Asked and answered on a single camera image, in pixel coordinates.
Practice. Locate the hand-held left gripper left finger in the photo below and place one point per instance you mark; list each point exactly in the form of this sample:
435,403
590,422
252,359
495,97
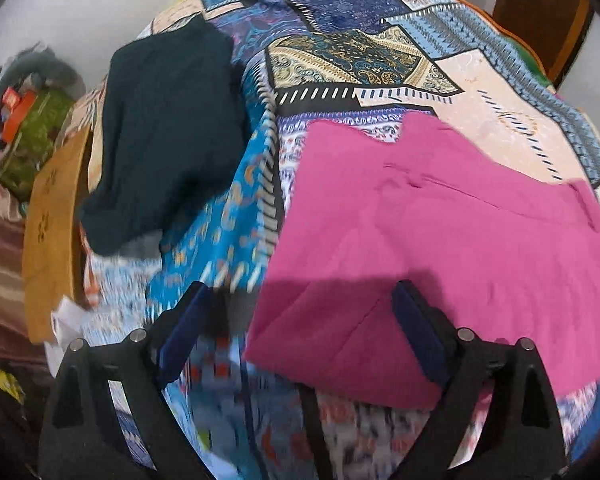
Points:
180,332

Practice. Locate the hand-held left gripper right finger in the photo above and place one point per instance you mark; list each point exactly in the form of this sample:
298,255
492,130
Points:
422,332

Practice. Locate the pink pants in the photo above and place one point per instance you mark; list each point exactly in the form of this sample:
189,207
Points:
455,260

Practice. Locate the dark folded pants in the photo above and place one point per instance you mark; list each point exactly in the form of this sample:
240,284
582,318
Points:
165,135

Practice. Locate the pile of white papers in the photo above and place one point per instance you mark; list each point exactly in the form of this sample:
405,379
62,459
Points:
67,325

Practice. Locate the wooden lap desk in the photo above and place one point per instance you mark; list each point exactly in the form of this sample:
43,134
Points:
55,230

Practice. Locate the striped brown curtain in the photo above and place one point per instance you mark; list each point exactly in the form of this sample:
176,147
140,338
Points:
0,270

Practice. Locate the green patterned bag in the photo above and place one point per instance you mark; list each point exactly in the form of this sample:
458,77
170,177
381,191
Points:
35,140

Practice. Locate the orange box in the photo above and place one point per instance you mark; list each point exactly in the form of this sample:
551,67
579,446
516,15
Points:
15,110

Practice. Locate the patchwork printed blanket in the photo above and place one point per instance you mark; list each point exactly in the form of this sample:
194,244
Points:
360,45

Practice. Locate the grey pillow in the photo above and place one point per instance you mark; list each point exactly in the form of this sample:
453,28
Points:
40,67

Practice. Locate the wooden door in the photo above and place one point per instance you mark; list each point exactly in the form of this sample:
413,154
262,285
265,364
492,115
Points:
540,15

